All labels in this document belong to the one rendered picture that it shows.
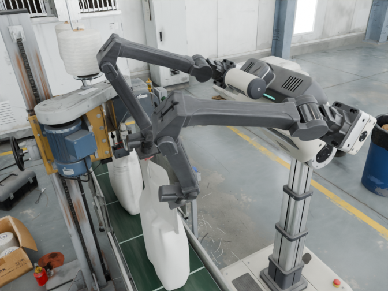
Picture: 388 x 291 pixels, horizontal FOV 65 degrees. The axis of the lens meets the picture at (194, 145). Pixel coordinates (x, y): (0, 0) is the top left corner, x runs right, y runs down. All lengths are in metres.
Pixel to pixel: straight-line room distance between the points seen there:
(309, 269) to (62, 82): 3.52
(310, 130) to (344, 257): 1.88
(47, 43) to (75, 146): 3.00
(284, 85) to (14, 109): 3.77
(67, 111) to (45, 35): 2.94
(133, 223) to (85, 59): 1.27
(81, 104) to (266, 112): 0.83
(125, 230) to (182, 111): 1.58
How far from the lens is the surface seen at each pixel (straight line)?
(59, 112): 1.31
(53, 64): 4.27
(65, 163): 1.44
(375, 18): 9.80
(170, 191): 1.10
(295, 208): 1.55
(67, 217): 1.91
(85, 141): 1.33
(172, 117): 0.68
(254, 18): 7.00
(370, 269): 2.63
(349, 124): 0.94
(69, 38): 1.28
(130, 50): 1.18
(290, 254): 1.76
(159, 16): 5.26
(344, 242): 2.73
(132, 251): 2.03
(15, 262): 2.62
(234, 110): 0.73
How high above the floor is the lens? 1.88
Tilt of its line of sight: 30 degrees down
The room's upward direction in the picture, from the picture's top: 3 degrees counter-clockwise
